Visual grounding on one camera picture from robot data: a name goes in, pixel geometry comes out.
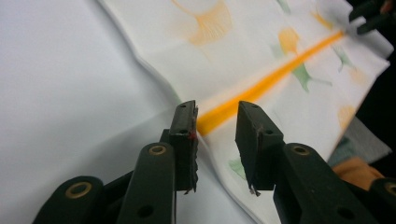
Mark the orange cloth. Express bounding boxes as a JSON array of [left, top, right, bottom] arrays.
[[331, 156, 388, 191]]

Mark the white ginkgo leaf print cloth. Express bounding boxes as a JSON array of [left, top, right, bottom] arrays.
[[97, 0, 395, 224]]

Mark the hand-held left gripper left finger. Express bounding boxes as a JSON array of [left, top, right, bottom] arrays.
[[116, 99, 200, 224]]

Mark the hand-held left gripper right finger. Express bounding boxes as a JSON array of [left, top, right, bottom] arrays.
[[234, 100, 378, 224]]

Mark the grey-green cloth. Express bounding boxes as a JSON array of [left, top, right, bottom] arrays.
[[326, 116, 393, 168]]

